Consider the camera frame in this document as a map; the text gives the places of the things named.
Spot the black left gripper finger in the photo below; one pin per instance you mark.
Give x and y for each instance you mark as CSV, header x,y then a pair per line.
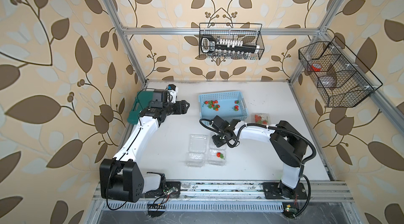
x,y
187,108
185,103

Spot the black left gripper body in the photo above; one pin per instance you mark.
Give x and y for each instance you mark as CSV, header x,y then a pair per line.
x,y
177,108

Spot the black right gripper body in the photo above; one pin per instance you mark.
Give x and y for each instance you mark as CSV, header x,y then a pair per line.
x,y
218,139

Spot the strawberry cluster with green leaves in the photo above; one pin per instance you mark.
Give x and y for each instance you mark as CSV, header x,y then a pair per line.
x,y
211,104

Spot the clear clamshell container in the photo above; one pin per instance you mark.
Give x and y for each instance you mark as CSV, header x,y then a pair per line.
x,y
212,159
252,117
197,150

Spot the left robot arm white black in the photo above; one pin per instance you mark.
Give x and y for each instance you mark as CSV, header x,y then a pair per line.
x,y
120,177

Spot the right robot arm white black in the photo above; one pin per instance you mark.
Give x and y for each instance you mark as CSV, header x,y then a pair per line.
x,y
292,148

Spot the light blue perforated plastic basket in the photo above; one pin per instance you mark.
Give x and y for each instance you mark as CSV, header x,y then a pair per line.
x,y
226,102

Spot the green tool case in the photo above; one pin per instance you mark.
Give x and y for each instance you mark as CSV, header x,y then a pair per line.
x,y
141,101

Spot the black white tool set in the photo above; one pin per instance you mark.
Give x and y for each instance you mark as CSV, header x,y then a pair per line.
x,y
210,44

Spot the red tape roll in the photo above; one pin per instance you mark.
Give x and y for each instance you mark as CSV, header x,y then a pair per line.
x,y
316,67

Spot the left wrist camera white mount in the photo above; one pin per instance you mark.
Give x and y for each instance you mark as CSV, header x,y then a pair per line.
x,y
165,96

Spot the black wire basket back wall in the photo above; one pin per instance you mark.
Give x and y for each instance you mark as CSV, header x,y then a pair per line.
x,y
247,32

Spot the black wire basket wall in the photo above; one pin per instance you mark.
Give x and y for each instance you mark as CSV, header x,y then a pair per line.
x,y
247,32
345,80

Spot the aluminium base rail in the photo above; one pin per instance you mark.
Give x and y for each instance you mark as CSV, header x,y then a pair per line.
x,y
234,196

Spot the black wire basket right wall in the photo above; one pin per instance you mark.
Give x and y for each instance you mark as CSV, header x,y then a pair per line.
x,y
345,80

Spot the aluminium frame post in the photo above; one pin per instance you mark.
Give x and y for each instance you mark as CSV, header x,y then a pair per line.
x,y
113,15

